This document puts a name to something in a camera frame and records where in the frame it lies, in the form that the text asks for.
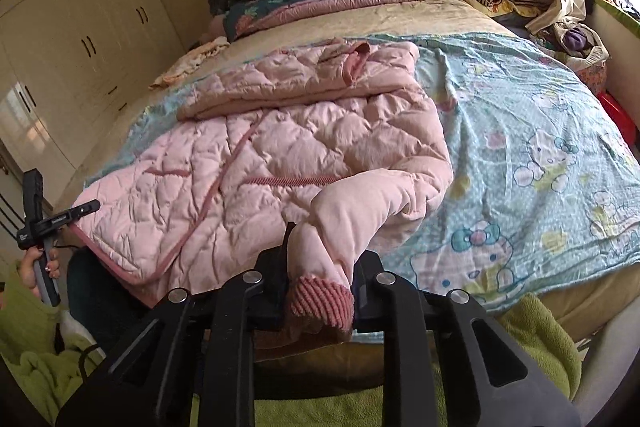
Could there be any pink quilted down jacket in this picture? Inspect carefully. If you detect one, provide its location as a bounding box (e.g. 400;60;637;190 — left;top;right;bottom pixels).
74;40;454;335

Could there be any basket of clothes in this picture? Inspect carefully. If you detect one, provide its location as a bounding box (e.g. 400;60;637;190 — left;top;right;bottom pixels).
550;20;610;95

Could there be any left hand with painted nails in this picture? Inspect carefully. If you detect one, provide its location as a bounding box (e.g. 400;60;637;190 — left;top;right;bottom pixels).
18;247;61;298

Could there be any beige bed cover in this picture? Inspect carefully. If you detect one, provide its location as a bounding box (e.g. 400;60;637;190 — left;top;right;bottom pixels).
54;0;640;343

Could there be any small cream patterned cloth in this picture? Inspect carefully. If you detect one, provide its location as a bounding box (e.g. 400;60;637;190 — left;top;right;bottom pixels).
149;37;230;91

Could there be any light blue cartoon bed sheet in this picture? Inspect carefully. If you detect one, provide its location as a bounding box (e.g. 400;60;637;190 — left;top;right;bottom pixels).
84;31;640;313

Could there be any red object beside bed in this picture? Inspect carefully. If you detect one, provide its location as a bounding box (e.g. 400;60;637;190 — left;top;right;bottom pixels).
597;92;637;146

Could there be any green window sill cover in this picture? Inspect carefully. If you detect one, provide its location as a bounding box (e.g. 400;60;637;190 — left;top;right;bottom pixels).
586;0;639;38

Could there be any cream wardrobe with black handles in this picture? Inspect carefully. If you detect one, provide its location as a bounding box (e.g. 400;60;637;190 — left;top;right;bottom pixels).
1;0;183;204

